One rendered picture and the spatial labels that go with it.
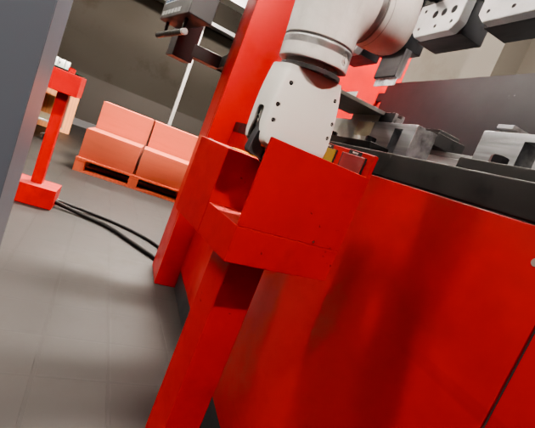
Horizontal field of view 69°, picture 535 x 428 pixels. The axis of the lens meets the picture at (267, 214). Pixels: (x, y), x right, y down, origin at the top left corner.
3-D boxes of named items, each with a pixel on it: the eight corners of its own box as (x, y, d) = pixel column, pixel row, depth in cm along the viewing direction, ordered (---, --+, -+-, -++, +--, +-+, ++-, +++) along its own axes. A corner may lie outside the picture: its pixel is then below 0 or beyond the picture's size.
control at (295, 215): (175, 208, 60) (215, 97, 58) (258, 230, 69) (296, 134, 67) (223, 261, 44) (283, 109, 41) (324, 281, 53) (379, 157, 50)
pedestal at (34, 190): (13, 190, 240) (52, 59, 229) (56, 202, 250) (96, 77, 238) (2, 197, 222) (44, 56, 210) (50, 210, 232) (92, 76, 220)
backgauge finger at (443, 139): (368, 122, 114) (375, 106, 113) (431, 153, 124) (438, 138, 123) (392, 124, 103) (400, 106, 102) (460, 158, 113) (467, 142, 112)
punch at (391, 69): (370, 85, 111) (384, 52, 109) (375, 87, 112) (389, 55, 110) (391, 83, 102) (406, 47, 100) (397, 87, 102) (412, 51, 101)
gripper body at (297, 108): (326, 76, 53) (300, 156, 55) (262, 47, 47) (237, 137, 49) (363, 78, 46) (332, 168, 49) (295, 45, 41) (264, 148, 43)
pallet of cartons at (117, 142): (79, 158, 418) (98, 98, 408) (179, 190, 463) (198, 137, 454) (70, 171, 346) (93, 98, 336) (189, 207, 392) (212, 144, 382)
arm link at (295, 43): (326, 60, 52) (319, 82, 53) (273, 33, 48) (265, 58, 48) (368, 59, 45) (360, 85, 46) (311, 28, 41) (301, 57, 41)
